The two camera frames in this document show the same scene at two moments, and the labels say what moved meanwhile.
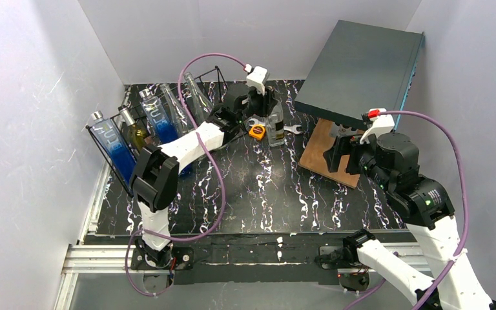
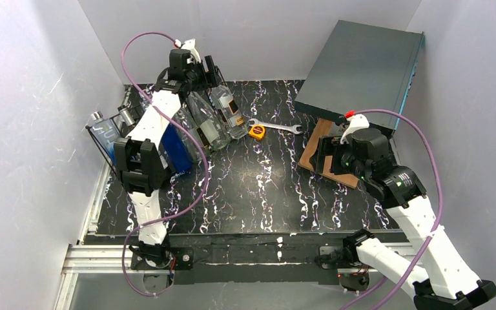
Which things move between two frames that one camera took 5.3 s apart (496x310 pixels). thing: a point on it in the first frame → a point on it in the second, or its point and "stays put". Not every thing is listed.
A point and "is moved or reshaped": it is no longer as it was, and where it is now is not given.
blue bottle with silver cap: x=114 y=148 stays put
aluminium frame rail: x=93 y=258 stays put
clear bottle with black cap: x=275 y=126 is moved or reshaped
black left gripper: x=256 y=102 → x=207 y=74
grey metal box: x=362 y=68 stays put
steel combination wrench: x=292 y=128 stays put
